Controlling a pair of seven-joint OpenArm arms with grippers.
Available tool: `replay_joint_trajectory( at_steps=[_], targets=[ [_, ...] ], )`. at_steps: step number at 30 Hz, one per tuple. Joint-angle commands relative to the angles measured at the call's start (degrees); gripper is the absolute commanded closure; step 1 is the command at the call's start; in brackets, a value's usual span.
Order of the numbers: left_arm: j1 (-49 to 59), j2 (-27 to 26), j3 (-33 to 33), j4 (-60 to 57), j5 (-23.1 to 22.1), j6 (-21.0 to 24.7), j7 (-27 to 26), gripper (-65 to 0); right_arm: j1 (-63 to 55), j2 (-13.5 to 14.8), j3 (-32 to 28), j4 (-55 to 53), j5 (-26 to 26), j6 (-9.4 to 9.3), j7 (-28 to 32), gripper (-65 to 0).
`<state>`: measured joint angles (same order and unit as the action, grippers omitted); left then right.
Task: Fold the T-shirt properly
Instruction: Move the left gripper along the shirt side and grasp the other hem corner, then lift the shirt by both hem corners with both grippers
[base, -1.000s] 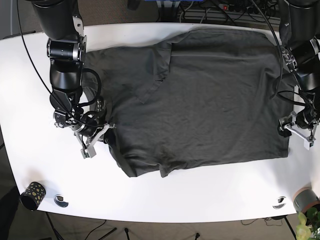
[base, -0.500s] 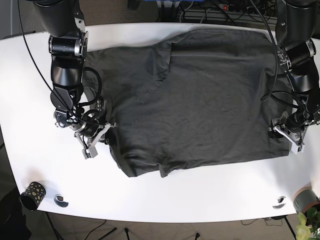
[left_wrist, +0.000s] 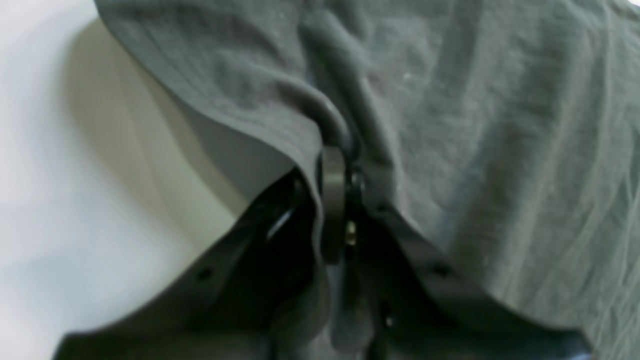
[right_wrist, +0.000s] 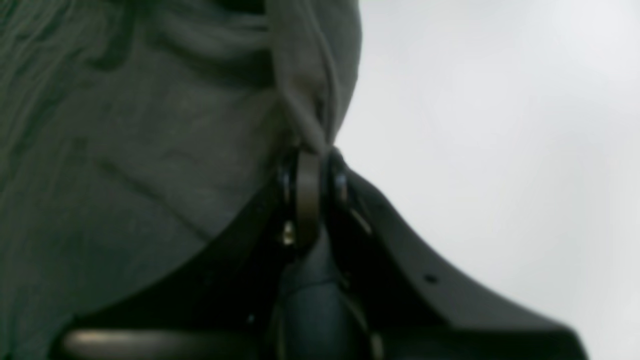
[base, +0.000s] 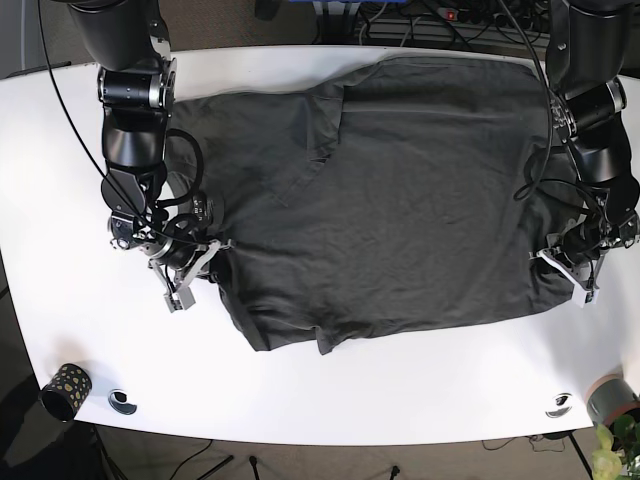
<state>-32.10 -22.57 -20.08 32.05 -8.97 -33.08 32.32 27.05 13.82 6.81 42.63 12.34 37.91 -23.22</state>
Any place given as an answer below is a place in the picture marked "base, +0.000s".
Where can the dark grey T-shirt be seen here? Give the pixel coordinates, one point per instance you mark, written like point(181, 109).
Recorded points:
point(381, 201)

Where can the metal table grommet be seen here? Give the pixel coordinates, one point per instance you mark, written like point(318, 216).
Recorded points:
point(120, 402)
point(559, 405)

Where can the black floral cup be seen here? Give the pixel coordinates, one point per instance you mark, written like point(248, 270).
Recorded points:
point(65, 393)

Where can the left metal table grommet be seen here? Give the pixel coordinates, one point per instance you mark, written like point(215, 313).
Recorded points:
point(120, 402)

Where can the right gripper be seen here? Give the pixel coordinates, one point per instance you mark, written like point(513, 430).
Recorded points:
point(180, 257)

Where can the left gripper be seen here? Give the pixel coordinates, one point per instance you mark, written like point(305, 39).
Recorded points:
point(577, 253)

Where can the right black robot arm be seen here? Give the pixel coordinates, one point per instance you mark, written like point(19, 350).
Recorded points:
point(136, 80)

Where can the right metal table grommet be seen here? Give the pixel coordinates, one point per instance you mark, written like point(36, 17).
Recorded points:
point(559, 405)

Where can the grey plant pot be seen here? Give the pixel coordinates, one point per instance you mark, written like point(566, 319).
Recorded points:
point(609, 398)

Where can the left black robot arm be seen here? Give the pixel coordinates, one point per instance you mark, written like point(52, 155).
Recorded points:
point(584, 57)

